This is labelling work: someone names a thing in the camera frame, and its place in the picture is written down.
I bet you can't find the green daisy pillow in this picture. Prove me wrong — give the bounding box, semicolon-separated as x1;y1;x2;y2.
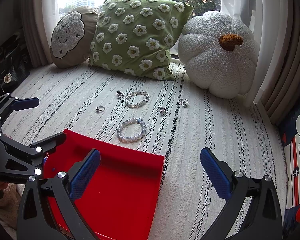
89;0;194;81

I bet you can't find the clear crackle bead bracelet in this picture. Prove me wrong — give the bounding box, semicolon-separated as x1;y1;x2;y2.
124;90;151;110

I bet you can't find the white striped knit blanket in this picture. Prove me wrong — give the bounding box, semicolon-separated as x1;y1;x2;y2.
3;63;287;239

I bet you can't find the pale purple bead bracelet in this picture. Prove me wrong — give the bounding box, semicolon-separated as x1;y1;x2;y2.
116;117;147;144

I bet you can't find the white pumpkin plush pillow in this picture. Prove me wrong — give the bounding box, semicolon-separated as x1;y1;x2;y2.
178;11;259;99

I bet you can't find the beige window curtain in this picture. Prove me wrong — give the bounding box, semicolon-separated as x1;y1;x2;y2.
241;0;300;125

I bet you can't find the astronaut print pillow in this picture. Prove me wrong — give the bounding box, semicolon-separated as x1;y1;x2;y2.
279;100;300;239

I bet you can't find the beige sheep round pillow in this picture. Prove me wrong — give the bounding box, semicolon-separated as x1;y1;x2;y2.
50;6;98;69

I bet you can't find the red plastic tray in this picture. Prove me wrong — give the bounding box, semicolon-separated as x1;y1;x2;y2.
43;129;164;239

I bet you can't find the black quilted handbag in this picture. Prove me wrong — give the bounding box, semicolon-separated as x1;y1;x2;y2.
0;28;32;96

